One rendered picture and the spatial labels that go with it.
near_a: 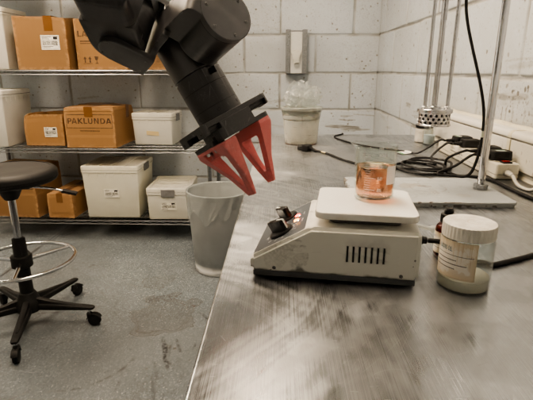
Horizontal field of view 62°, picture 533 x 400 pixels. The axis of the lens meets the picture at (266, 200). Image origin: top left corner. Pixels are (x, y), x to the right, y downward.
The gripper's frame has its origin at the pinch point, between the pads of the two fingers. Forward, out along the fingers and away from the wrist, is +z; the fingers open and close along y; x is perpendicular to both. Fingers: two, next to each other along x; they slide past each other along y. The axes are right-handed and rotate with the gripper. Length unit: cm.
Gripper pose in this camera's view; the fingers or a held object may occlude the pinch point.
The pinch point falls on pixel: (258, 182)
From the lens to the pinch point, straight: 55.1
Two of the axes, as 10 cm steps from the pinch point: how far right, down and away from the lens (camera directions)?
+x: -5.5, 1.6, 8.2
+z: 5.0, 8.5, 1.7
